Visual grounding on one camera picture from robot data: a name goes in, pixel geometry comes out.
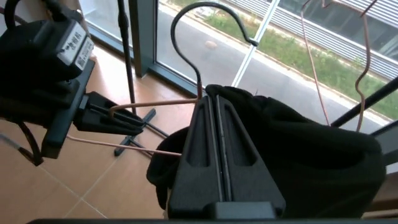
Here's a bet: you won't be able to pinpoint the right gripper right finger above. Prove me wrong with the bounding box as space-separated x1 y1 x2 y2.
215 95 286 218

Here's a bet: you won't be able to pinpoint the black clothes rack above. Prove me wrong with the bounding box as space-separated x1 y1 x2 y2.
114 0 398 157

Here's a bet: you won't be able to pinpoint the window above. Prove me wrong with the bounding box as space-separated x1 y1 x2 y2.
77 0 398 166

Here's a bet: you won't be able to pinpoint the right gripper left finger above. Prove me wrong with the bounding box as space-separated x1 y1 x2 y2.
167 95 224 218

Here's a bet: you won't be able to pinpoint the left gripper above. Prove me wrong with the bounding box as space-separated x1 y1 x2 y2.
0 58 146 159

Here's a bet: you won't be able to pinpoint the black shorts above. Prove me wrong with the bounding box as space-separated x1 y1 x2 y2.
146 84 387 218

